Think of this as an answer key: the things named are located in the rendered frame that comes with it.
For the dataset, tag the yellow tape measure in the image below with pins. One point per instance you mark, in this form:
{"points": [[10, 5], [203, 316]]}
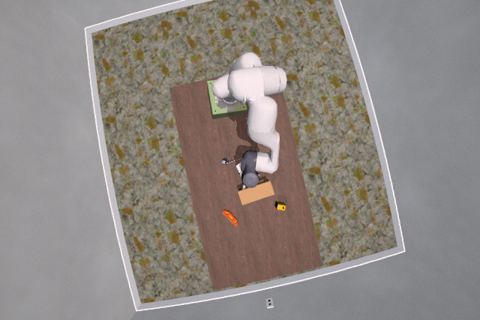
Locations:
{"points": [[280, 206]]}

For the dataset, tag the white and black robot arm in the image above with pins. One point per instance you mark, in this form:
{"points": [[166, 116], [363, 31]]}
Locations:
{"points": [[251, 84]]}

